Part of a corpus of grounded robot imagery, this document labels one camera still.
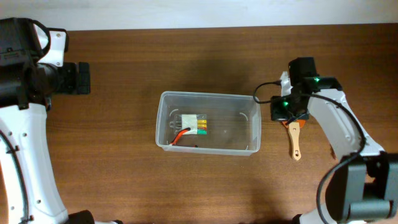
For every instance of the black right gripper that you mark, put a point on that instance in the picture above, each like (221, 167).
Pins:
(277, 115)

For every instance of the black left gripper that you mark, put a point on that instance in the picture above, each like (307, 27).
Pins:
(78, 85)

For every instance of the orange scraper with wooden handle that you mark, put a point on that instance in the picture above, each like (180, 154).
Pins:
(293, 130)

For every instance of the clear plastic container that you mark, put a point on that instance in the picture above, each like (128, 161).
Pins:
(234, 123)

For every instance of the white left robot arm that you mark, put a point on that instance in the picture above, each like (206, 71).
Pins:
(33, 69)

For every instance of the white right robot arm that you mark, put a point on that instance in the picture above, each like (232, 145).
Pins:
(362, 187)

